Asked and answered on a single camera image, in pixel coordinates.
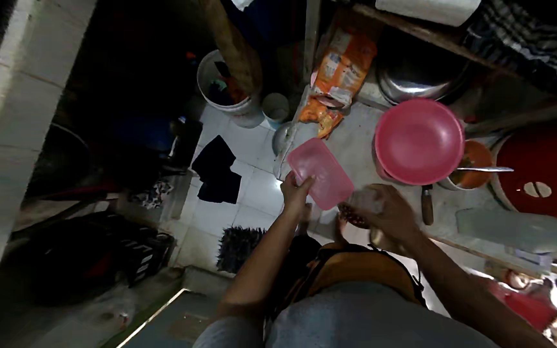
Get person's left hand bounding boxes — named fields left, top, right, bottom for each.
left=280, top=170, right=316, bottom=215

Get person's right hand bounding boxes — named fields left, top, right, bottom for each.
left=356, top=184, right=422, bottom=245

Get pink rectangular plastic container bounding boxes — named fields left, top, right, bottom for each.
left=287, top=138, right=356, bottom=211

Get clear container with dark-red contents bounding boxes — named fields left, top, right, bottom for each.
left=338, top=188, right=385, bottom=230

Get person's left forearm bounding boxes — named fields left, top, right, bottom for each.
left=217, top=207, right=304, bottom=321

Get person's right forearm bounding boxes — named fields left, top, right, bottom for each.
left=403, top=229, right=556, bottom=348

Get silver round metal bowl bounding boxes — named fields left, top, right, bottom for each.
left=272, top=121, right=297, bottom=158

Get person's legs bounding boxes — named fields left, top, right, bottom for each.
left=281, top=203, right=395, bottom=291

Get round pink plastic bowl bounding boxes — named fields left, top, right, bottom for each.
left=375, top=98, right=466, bottom=186

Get crumpled orange packet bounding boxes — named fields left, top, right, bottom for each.
left=299, top=97, right=345, bottom=140

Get small whitish bucket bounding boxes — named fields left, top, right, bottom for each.
left=261, top=92, right=290, bottom=130

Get dark grey shaggy mat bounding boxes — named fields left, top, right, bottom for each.
left=217, top=226, right=268, bottom=274

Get white plastic bucket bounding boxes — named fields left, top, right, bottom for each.
left=197, top=49, right=265, bottom=129

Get bowl of orange food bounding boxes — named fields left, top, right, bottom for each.
left=438, top=139, right=494, bottom=191

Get large silver metal pot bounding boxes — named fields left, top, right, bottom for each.
left=376, top=29, right=473, bottom=105

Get person's body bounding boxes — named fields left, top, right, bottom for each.
left=192, top=243, right=502, bottom=348

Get orange and white plastic packet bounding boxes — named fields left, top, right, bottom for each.
left=311, top=27, right=378, bottom=108

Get black and white patterned cloth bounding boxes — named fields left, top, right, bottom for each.
left=129, top=180, right=174, bottom=210

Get clear bottle with teal cap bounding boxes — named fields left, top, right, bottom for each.
left=455, top=208, right=557, bottom=257

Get black plastic crate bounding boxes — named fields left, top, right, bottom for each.
left=114, top=215, right=177, bottom=287

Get wooden shelf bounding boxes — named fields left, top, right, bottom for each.
left=351, top=3, right=522, bottom=79

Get large red round lid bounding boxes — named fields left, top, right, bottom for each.
left=491, top=115, right=557, bottom=224

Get red plastic basin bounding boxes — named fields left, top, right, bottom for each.
left=472, top=275, right=557, bottom=332

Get white rectangular box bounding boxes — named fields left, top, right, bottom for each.
left=375, top=0, right=482, bottom=27

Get black and white checked cloth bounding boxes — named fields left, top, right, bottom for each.
left=463, top=0, right=557, bottom=97

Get large dark metal basin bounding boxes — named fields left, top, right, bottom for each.
left=26, top=122, right=92, bottom=200

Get knife with brown wooden handle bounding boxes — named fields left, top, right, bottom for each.
left=421, top=184, right=434, bottom=226

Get brown wooden post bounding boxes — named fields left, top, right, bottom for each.
left=198, top=0, right=263, bottom=96

